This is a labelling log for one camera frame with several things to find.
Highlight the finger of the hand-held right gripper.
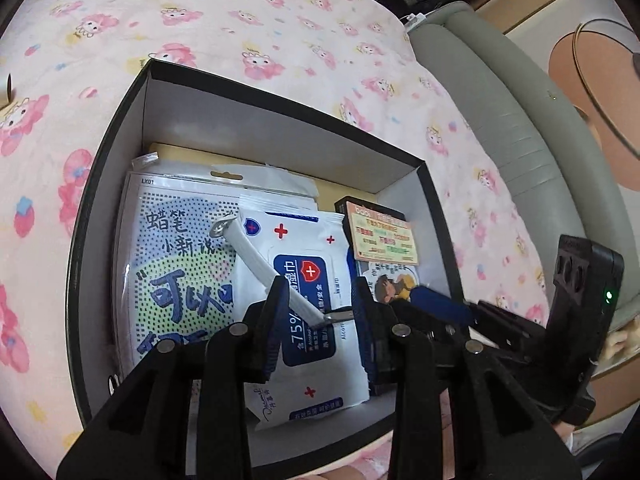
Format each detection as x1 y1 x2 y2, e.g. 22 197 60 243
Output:
430 321 531 368
411 284 551 346

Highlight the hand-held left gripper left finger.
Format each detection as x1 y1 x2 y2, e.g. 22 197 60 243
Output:
56 276 293 480

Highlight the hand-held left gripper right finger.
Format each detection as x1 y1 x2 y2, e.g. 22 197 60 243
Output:
350 276 584 480

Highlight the white handled metal tool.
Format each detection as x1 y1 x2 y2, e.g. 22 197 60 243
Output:
209 215 355 328

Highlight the black cardboard box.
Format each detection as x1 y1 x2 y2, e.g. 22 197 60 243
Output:
65 58 469 472

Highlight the person's right hand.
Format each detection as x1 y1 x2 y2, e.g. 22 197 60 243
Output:
602 321 640 362

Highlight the cartoon figure card pack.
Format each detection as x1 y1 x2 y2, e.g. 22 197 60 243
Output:
357 259 422 307

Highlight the white wet wipes packet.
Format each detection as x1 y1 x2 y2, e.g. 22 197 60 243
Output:
235 194 372 432

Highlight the small black box pink label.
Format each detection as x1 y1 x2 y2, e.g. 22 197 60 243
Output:
334 199 422 267

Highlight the large white printed packet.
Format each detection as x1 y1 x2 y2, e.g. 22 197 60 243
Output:
111 154 321 386

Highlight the yellow flat envelope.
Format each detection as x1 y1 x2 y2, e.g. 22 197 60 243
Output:
148 142 382 197

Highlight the round metal rimmed table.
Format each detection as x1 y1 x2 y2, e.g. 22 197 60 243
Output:
573 18 640 159

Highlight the beige brown floor rug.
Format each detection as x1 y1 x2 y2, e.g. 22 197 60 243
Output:
472 0 640 201

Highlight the pink printed blanket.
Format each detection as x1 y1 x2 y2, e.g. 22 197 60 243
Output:
0 0 568 480

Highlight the grey padded bed frame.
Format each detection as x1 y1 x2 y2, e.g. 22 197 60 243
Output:
407 0 640 378

